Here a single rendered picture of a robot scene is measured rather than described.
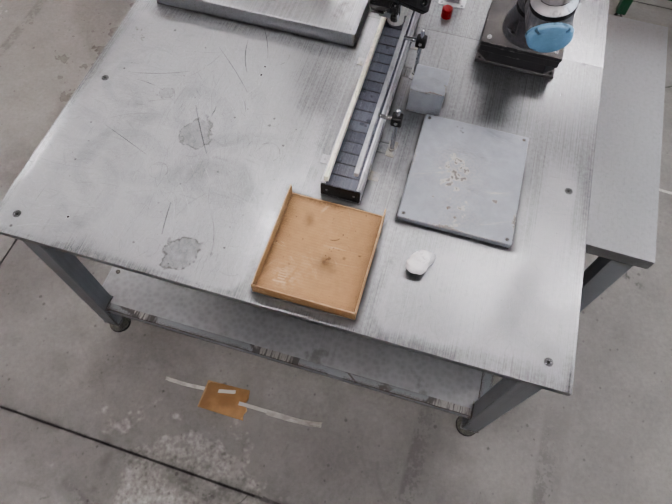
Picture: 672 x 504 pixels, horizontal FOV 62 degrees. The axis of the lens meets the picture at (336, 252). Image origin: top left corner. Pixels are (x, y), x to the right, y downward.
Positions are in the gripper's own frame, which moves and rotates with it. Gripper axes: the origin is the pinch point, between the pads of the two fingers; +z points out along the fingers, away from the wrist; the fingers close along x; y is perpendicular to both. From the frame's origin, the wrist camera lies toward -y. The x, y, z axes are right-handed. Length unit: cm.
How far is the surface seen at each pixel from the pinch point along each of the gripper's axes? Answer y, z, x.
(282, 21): 35.0, 2.9, 8.0
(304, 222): 7, -26, 66
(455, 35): -17.9, 13.8, -3.0
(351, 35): 12.7, 2.5, 7.7
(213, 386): 35, 29, 135
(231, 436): 22, 22, 148
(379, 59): 1.9, -1.9, 14.1
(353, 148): 0.5, -18.8, 43.6
